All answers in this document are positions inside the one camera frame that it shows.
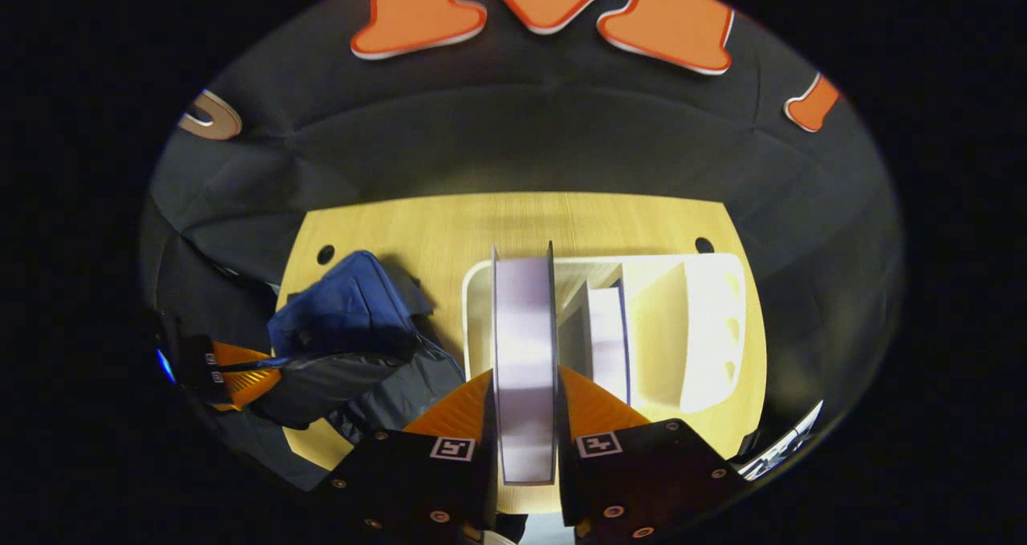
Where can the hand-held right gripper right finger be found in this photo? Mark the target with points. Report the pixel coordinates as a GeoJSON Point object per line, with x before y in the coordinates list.
{"type": "Point", "coordinates": [642, 481]}

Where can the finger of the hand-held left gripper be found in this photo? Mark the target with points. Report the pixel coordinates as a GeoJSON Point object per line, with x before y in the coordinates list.
{"type": "Point", "coordinates": [241, 380]}

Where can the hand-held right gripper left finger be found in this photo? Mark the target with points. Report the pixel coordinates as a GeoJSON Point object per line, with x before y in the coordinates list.
{"type": "Point", "coordinates": [401, 481]}

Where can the blue schoolbag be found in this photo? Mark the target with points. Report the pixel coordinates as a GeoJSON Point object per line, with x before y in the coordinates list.
{"type": "Point", "coordinates": [345, 312]}

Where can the blue spine book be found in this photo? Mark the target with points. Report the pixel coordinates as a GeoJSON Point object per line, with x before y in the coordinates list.
{"type": "Point", "coordinates": [608, 344]}

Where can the white plastic bookshelf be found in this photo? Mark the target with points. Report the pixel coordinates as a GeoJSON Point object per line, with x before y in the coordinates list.
{"type": "Point", "coordinates": [690, 328]}

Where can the white spine book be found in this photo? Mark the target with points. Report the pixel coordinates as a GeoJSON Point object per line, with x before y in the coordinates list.
{"type": "Point", "coordinates": [525, 352]}

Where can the black backdrop cloth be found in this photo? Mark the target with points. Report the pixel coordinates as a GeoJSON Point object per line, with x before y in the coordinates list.
{"type": "Point", "coordinates": [521, 128]}

